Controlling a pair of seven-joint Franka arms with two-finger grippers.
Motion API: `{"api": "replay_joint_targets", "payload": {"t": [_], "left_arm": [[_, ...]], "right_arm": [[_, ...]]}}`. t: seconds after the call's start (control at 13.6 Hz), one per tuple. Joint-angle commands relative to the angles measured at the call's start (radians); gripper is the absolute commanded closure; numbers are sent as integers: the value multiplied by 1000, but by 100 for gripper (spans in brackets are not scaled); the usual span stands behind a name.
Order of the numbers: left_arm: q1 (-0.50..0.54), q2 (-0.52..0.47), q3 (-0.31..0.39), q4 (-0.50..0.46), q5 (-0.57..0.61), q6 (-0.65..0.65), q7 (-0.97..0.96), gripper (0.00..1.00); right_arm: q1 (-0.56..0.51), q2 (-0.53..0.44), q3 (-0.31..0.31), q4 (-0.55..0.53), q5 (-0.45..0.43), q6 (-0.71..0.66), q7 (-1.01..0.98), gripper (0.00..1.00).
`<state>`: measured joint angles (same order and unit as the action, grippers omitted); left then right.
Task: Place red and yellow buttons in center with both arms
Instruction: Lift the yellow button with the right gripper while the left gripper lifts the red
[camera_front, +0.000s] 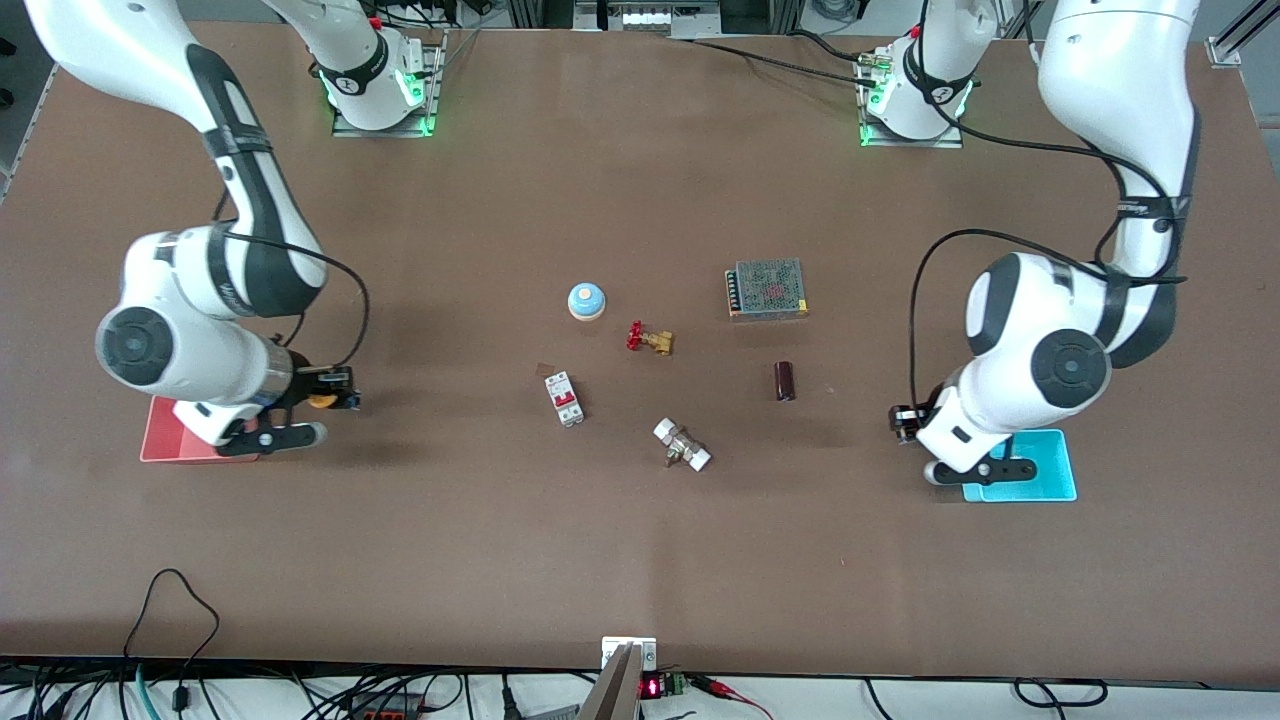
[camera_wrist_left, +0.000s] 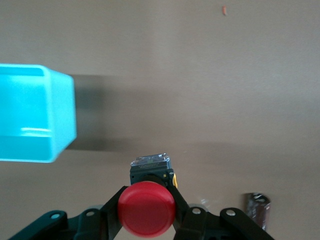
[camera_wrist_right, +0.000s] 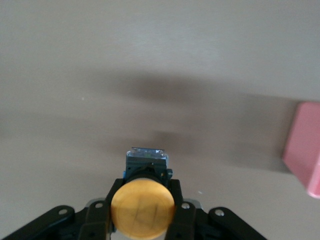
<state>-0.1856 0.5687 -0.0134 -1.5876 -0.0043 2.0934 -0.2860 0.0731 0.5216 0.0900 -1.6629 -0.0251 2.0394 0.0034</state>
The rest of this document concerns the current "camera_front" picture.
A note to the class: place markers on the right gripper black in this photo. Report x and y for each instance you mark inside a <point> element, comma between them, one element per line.
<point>302,388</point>

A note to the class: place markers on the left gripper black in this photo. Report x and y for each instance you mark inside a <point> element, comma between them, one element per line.
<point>927,411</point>

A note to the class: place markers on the yellow push button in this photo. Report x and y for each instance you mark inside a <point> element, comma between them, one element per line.
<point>322,401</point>

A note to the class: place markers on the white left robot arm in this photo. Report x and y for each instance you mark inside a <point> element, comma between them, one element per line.
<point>1020,300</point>

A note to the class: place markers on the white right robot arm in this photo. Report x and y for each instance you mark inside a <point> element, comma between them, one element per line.
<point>190,345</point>

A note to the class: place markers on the brown cylindrical capacitor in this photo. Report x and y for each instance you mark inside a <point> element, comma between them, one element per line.
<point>786,381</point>

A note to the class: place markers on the cyan plastic bin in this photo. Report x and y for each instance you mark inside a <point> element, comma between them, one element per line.
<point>1050,470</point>

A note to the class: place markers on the pink plastic bin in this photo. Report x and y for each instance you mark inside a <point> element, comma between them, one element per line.
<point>160,440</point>

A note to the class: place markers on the perforated metal power supply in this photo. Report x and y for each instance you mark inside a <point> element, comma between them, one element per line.
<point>768,288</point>

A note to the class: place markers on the white-ended metal valve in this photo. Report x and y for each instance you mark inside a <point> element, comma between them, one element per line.
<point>682,447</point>

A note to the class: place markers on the white red circuit breaker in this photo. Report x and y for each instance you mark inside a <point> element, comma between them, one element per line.
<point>563,398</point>

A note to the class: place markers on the blue round push button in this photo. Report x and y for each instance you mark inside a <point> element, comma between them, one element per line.
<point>587,298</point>

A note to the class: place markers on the red alligator clip lead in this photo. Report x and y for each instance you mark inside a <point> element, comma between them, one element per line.
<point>725,690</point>

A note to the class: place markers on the orange connector strip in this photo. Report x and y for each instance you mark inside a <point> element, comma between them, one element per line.
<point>385,712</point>

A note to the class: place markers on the red digit display module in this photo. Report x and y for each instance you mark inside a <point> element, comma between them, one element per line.
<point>652,686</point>

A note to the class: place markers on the aluminium corner profile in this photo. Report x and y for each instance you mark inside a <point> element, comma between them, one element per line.
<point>1240,38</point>

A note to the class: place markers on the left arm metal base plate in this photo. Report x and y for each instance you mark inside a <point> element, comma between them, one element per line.
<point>915,143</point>

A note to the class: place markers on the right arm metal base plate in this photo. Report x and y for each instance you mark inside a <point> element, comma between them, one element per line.
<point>436,90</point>

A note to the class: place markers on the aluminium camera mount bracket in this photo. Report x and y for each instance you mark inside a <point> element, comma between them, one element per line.
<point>612,648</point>

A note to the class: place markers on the grey camera mount bar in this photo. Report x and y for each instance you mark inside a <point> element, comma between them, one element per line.
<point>612,695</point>

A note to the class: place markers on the aluminium frame rack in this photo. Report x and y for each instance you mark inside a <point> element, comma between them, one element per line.
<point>560,15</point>

